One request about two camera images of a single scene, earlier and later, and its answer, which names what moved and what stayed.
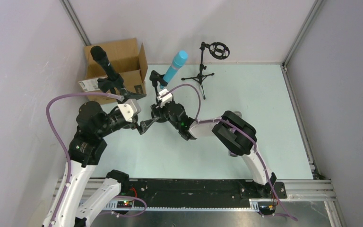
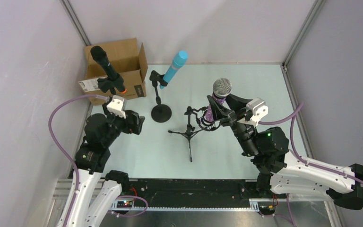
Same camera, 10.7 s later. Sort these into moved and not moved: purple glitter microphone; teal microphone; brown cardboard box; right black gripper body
Moved: right black gripper body; purple glitter microphone
Not moved: teal microphone; brown cardboard box
